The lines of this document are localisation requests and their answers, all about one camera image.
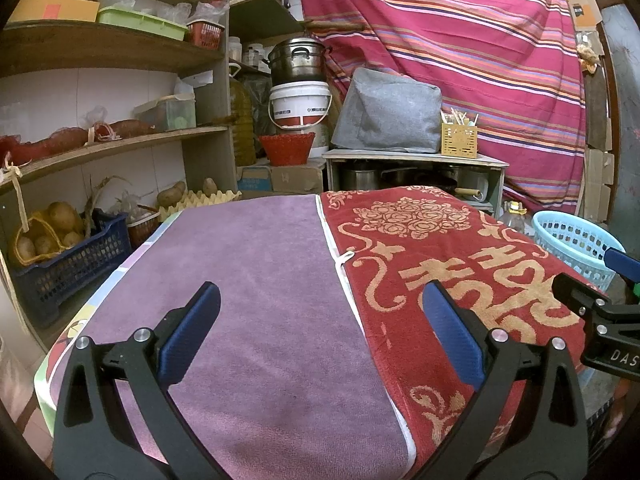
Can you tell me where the wooden stick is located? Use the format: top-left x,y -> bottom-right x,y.
305,20 -> 366,31

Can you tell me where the red net bag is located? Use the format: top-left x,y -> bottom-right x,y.
0,119 -> 156,166

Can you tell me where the large potato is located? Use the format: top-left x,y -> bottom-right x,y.
157,181 -> 187,208

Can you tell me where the light blue plastic basket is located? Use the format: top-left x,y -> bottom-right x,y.
531,210 -> 627,293

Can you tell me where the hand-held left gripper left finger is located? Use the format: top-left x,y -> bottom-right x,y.
52,281 -> 236,480

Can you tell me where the low wooden cabinet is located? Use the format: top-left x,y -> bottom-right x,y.
322,149 -> 510,218

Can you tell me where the small oil bottle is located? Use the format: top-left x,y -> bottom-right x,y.
502,201 -> 531,236

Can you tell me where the purple towel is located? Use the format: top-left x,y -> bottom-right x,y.
75,192 -> 416,480

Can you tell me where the bundle of chopsticks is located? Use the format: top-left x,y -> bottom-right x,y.
442,107 -> 481,127

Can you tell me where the grey fabric cover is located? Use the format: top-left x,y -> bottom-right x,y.
331,66 -> 443,154

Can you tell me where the steel stock pot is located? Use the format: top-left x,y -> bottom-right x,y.
267,37 -> 332,86

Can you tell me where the large yellow oil jug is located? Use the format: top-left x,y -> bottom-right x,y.
229,64 -> 256,167

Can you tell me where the clear plastic container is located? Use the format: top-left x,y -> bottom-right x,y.
134,95 -> 197,131

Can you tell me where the green plastic tray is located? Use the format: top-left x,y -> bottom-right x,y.
97,6 -> 190,41

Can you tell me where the steel saucepan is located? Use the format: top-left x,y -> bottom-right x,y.
342,167 -> 381,191

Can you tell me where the red striped cloth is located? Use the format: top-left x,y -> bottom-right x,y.
295,0 -> 587,206

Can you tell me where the wooden shelf unit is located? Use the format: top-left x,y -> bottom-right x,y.
0,0 -> 306,341

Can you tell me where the red plastic basket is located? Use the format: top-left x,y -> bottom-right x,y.
258,132 -> 317,166

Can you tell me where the frying pan with wooden handle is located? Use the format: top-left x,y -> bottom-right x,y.
435,180 -> 483,201

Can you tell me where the yellow chopstick holder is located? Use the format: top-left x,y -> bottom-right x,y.
440,122 -> 479,157

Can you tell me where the grey metal door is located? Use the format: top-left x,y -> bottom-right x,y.
600,0 -> 640,161

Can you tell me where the small red mesh basket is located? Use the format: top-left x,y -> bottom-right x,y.
187,20 -> 226,51

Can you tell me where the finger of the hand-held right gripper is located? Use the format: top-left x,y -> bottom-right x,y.
551,273 -> 612,318
602,248 -> 640,281

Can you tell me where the yellow net bag of potatoes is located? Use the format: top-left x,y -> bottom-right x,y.
12,201 -> 86,267

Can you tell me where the yellow cardboard box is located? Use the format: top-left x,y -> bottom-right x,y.
9,0 -> 101,23

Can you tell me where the red patterned towel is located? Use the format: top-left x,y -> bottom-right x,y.
318,186 -> 608,466

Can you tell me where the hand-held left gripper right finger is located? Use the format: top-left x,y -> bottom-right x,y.
407,280 -> 590,480

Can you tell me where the white bucket with red label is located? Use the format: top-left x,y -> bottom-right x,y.
268,81 -> 333,131

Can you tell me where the white round pot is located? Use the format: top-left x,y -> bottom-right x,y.
462,167 -> 493,203

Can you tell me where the brown cardboard box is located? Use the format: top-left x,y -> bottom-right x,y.
237,162 -> 326,195

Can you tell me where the dark blue plastic crate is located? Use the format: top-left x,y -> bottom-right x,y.
10,210 -> 132,328

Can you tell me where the yellow egg tray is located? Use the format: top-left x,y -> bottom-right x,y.
160,189 -> 243,221

